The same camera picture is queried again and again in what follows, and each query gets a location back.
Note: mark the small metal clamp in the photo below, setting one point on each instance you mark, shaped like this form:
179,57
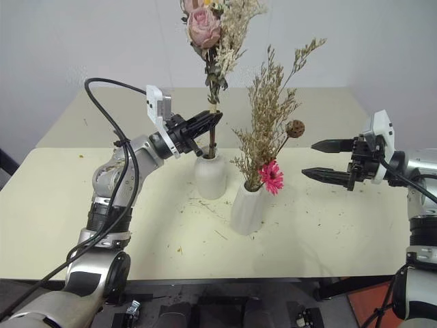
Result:
305,317
133,308

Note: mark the black table frame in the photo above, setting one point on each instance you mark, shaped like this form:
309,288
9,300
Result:
355,285

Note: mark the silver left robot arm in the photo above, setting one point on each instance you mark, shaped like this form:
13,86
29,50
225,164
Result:
112,171

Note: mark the black chair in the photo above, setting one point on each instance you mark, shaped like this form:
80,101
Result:
7,165

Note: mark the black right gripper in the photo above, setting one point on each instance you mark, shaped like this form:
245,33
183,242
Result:
363,160

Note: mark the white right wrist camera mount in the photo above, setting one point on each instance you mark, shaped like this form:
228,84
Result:
385,131

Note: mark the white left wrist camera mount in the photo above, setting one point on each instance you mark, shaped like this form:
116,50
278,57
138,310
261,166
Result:
153,102

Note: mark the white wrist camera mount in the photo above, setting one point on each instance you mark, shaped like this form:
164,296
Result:
385,131
153,102

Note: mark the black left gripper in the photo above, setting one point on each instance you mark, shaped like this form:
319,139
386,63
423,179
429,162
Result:
179,132

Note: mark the round white vase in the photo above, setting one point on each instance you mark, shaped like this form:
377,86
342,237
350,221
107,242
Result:
210,181

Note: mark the dried bouquet with magenta gerbera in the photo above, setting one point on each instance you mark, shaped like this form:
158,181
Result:
266,112

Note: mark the ribbed white vase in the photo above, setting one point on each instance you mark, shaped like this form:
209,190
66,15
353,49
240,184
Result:
246,215

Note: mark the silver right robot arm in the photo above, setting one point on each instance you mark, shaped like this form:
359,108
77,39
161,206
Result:
423,164

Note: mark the dried pink rose bouquet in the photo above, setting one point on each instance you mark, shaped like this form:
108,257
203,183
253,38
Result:
203,25

